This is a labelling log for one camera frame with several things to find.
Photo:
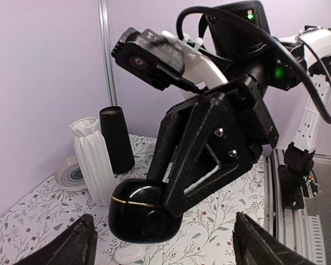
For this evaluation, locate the front aluminium rail base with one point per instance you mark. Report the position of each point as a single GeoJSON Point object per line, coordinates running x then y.
{"type": "Point", "coordinates": [308, 230]}

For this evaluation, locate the right rear aluminium post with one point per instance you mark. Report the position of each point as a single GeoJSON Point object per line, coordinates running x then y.
{"type": "Point", "coordinates": [106, 52]}

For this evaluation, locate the tall black cylinder vase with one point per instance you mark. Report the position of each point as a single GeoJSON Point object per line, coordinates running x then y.
{"type": "Point", "coordinates": [114, 129]}

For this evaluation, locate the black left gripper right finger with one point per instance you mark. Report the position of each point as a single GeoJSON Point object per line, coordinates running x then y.
{"type": "Point", "coordinates": [252, 244]}

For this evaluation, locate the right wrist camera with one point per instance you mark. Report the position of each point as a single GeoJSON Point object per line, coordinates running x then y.
{"type": "Point", "coordinates": [151, 58]}

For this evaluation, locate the striped ceramic plate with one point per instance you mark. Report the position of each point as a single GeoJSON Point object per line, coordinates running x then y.
{"type": "Point", "coordinates": [69, 177]}

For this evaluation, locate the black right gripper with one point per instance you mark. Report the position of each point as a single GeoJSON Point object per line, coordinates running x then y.
{"type": "Point", "coordinates": [212, 139]}

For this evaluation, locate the white ribbed ceramic vase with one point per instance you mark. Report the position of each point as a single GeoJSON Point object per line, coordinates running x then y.
{"type": "Point", "coordinates": [93, 159]}

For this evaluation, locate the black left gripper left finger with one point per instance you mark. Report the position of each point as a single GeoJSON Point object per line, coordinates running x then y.
{"type": "Point", "coordinates": [76, 245]}

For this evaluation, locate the black glossy charging case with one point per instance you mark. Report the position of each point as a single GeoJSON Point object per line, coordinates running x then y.
{"type": "Point", "coordinates": [136, 214]}

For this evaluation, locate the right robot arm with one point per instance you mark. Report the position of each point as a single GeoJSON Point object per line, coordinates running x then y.
{"type": "Point", "coordinates": [241, 30]}

